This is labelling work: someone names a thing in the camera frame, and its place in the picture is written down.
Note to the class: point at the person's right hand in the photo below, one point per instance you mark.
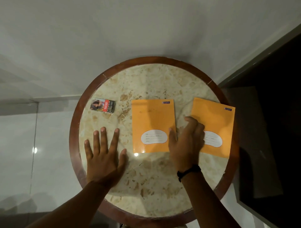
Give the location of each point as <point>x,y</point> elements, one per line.
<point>185,148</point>

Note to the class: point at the person's left hand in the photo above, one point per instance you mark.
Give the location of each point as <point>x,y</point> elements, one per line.
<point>103,164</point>

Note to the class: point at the person's left little finger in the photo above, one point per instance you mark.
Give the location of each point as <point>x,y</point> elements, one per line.
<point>88,150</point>

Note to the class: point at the person's right thumb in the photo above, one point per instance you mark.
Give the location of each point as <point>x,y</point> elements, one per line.
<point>172,139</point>

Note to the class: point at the person's left middle finger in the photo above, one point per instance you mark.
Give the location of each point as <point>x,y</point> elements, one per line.
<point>104,139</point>

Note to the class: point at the person's left thumb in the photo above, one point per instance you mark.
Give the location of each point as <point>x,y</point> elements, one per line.
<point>122,159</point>

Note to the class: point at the orange notebook white label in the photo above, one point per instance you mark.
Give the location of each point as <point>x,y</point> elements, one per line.
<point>216,119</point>
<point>152,117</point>

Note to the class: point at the person's left forearm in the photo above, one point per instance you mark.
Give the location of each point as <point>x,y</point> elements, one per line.
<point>75,206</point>

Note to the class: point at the person's right forearm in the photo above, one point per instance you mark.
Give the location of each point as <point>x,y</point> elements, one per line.
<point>207,202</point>

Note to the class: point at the round marble table wooden rim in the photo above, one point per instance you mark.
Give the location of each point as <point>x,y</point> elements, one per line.
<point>150,178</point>

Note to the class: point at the cigarette pack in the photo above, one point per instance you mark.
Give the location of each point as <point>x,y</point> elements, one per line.
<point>102,105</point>

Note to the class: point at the black wrist band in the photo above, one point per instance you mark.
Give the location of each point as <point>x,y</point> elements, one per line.
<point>188,171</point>

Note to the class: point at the dark wooden cabinet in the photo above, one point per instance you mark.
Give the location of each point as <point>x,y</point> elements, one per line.
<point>270,131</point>

